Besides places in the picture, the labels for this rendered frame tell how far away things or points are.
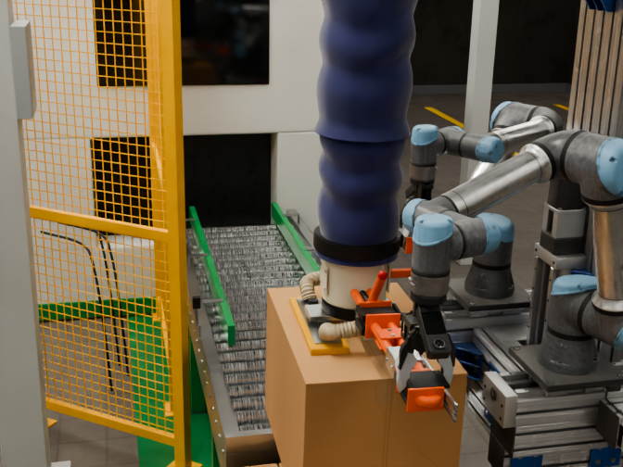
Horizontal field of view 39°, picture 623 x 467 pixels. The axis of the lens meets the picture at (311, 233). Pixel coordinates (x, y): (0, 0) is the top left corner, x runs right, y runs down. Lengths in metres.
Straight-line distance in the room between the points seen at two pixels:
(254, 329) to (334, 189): 1.57
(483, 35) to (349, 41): 3.61
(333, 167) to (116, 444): 2.10
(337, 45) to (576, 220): 0.83
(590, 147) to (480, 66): 3.73
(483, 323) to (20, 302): 1.60
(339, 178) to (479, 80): 3.59
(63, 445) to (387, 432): 2.06
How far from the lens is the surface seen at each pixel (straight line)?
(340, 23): 2.11
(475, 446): 3.98
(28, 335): 3.34
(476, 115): 5.74
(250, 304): 3.84
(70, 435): 4.06
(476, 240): 1.75
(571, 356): 2.31
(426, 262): 1.70
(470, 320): 2.73
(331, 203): 2.21
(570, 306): 2.26
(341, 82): 2.11
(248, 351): 3.43
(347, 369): 2.16
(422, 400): 1.77
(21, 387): 3.44
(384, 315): 2.08
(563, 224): 2.48
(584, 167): 1.99
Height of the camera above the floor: 2.06
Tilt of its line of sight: 19 degrees down
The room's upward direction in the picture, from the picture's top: 1 degrees clockwise
